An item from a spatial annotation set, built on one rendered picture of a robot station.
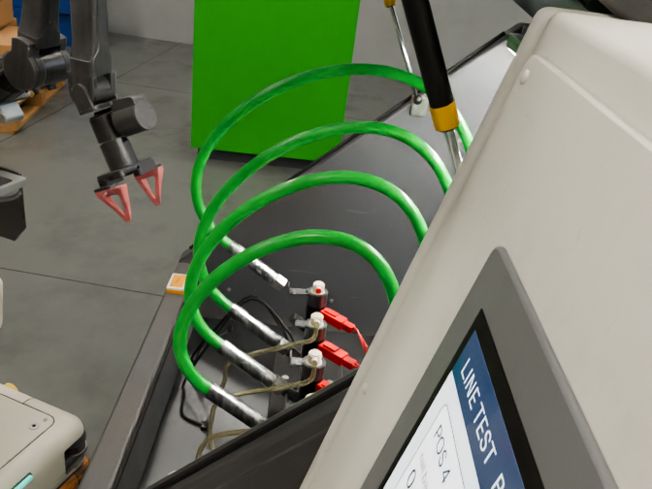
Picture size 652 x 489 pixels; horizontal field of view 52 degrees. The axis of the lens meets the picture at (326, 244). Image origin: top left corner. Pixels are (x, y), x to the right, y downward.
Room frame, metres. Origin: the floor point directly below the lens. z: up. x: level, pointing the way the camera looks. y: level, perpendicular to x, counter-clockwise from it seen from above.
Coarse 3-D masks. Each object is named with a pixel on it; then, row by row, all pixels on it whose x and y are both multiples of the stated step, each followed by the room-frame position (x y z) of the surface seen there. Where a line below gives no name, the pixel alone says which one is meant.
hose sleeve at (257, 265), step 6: (228, 246) 0.80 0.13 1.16; (234, 246) 0.80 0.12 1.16; (240, 246) 0.80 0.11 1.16; (234, 252) 0.79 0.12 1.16; (252, 264) 0.80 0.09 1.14; (258, 264) 0.80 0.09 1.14; (264, 264) 0.80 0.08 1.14; (252, 270) 0.80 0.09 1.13; (258, 270) 0.80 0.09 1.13; (264, 270) 0.80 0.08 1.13; (270, 270) 0.80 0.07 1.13; (264, 276) 0.80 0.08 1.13; (270, 276) 0.80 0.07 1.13; (276, 276) 0.80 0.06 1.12; (270, 282) 0.80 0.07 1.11
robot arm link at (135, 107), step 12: (72, 96) 1.22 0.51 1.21; (84, 96) 1.21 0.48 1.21; (132, 96) 1.21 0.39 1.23; (144, 96) 1.23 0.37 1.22; (84, 108) 1.21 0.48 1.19; (96, 108) 1.21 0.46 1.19; (120, 108) 1.21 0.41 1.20; (132, 108) 1.19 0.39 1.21; (144, 108) 1.21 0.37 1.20; (120, 120) 1.19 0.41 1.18; (132, 120) 1.19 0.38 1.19; (144, 120) 1.20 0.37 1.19; (120, 132) 1.20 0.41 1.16; (132, 132) 1.20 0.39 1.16
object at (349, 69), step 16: (352, 64) 0.81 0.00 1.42; (368, 64) 0.81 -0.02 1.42; (288, 80) 0.80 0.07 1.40; (304, 80) 0.80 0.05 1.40; (400, 80) 0.80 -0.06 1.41; (416, 80) 0.80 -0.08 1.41; (256, 96) 0.80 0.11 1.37; (272, 96) 0.80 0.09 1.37; (240, 112) 0.80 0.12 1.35; (224, 128) 0.80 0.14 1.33; (464, 128) 0.81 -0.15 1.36; (208, 144) 0.80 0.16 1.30; (464, 144) 0.81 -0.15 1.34; (192, 176) 0.80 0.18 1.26; (192, 192) 0.80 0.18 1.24; (224, 240) 0.80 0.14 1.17
